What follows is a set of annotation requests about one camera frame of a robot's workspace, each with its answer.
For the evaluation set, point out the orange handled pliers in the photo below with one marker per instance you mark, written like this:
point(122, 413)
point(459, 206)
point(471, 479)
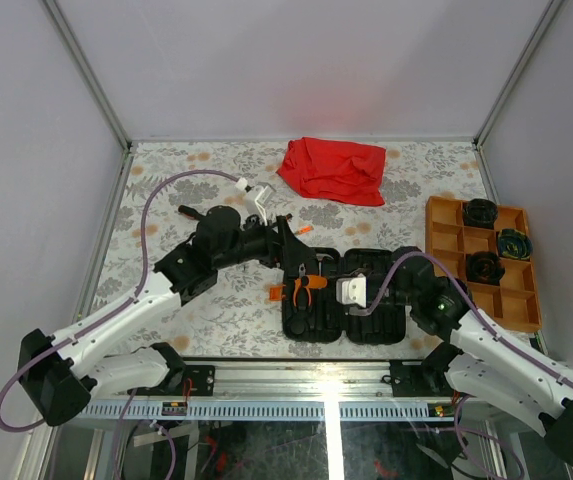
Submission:
point(301, 297)

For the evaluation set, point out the red cloth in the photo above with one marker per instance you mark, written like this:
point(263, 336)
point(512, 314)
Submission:
point(345, 172)

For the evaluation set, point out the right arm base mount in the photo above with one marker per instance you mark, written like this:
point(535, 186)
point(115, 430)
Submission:
point(425, 378)

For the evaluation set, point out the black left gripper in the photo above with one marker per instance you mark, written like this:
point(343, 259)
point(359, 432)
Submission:
point(295, 251)

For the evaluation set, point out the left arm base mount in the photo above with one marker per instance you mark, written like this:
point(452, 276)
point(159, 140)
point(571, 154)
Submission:
point(197, 381)

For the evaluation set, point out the chrome claw hammer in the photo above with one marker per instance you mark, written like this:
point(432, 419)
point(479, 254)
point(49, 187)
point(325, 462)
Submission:
point(322, 257)

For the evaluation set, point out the orange wooden divided tray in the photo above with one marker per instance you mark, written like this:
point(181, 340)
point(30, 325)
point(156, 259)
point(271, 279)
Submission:
point(488, 248)

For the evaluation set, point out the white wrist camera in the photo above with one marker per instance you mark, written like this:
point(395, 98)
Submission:
point(352, 291)
point(255, 198)

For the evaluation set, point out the black orange large screwdriver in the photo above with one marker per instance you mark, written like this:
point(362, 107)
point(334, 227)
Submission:
point(190, 213)

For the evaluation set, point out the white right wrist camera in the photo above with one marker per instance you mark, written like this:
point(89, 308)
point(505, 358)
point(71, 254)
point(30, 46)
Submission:
point(352, 291)

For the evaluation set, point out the orange handled small saw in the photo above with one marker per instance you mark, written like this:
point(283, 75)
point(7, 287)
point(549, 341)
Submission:
point(304, 230)

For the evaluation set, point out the orange case latch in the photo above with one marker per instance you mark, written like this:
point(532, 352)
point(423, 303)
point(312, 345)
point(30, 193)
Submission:
point(276, 293)

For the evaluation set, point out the floral patterned table mat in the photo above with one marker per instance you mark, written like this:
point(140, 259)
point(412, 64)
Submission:
point(235, 319)

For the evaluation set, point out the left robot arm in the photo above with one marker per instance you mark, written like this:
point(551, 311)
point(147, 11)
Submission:
point(173, 282)

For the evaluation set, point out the thin black screwdriver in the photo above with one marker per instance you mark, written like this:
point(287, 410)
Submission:
point(313, 282)

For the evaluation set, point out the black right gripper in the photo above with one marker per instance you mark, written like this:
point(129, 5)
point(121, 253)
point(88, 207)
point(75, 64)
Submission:
point(365, 270)

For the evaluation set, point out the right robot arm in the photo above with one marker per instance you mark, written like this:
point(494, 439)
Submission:
point(481, 358)

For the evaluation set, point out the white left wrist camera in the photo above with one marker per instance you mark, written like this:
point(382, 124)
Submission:
point(255, 198)

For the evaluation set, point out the black plastic tool case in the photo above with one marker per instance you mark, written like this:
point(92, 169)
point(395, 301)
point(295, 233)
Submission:
point(325, 321)

